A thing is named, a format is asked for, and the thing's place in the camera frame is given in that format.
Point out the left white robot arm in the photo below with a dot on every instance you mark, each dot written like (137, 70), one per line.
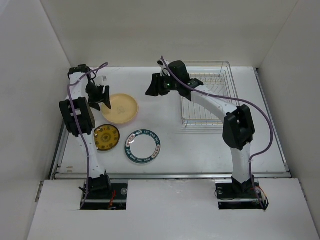
(83, 95)

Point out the blue rimmed grey plate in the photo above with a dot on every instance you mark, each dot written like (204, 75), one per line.
(142, 146)

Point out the pink plastic plate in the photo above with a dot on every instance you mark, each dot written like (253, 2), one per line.
(130, 122)

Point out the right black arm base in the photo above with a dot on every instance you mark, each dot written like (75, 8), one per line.
(251, 199)

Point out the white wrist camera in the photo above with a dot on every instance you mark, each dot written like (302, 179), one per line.
(101, 80)
(164, 71)

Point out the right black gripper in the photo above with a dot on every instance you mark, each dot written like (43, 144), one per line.
(154, 89)

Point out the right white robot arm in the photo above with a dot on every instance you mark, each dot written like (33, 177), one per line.
(238, 127)

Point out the front aluminium rail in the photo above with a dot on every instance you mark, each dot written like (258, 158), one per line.
(172, 176)

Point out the tan yellow plate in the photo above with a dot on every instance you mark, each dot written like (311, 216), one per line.
(124, 108)

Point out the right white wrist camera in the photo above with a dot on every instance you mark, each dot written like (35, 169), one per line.
(164, 71)

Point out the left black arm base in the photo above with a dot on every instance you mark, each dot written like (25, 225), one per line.
(109, 200)

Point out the metal wire dish rack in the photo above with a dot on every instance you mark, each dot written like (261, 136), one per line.
(219, 95)

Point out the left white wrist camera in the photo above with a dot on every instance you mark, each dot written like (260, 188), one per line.
(101, 80)

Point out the brown gold plate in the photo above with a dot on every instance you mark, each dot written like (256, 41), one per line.
(106, 137)

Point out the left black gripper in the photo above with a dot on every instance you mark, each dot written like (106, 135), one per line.
(100, 97)

